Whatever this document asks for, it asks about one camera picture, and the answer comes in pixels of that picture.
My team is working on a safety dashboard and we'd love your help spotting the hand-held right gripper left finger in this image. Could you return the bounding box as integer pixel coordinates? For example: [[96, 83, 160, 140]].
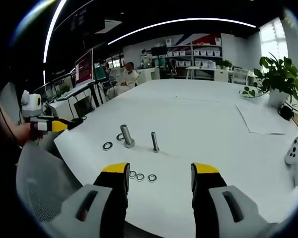
[[55, 162, 131, 238]]

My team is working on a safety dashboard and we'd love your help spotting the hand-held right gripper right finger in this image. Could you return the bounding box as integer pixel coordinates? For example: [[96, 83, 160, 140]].
[[190, 162, 280, 238]]

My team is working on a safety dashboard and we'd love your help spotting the large steel threaded stud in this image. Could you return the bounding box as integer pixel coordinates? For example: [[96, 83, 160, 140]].
[[120, 124, 136, 149]]

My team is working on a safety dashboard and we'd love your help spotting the small steel threaded stud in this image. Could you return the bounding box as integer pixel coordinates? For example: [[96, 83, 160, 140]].
[[150, 131, 161, 153]]

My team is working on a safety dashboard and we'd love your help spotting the person's left hand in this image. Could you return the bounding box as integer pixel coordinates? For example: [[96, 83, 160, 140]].
[[11, 121, 44, 147]]

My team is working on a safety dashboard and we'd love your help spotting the computer monitor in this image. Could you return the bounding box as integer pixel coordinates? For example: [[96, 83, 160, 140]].
[[74, 49, 94, 88]]

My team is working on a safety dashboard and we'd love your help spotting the grey mesh office chair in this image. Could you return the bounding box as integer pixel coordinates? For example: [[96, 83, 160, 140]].
[[15, 140, 86, 225]]

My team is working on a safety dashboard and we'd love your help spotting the green chair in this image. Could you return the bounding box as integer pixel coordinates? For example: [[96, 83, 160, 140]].
[[93, 66, 108, 80]]

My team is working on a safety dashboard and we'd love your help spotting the white paper sheet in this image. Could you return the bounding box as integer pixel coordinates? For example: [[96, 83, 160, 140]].
[[235, 100, 287, 136]]

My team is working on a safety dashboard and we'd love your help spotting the long ceiling light strip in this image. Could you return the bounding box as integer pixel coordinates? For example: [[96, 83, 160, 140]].
[[42, 0, 68, 86]]

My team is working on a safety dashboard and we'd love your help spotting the white handheld controller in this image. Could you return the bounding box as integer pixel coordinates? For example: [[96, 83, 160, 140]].
[[284, 135, 298, 187]]

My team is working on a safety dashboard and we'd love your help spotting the small black device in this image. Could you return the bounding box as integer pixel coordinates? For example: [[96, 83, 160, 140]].
[[279, 105, 295, 121]]

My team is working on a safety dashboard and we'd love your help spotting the white chair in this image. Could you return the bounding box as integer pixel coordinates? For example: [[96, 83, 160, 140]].
[[231, 66, 249, 85]]

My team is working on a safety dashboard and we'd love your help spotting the small white table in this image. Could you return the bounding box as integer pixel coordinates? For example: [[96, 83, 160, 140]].
[[185, 65, 217, 80]]

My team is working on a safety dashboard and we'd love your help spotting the potted green plant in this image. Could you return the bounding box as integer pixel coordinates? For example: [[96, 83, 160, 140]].
[[253, 52, 298, 110]]

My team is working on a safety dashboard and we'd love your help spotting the storage shelf with white bins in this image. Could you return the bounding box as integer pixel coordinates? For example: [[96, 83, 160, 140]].
[[164, 38, 224, 80]]

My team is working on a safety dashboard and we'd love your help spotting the curved ceiling light strip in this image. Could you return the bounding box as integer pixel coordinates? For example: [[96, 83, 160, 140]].
[[107, 17, 257, 46]]

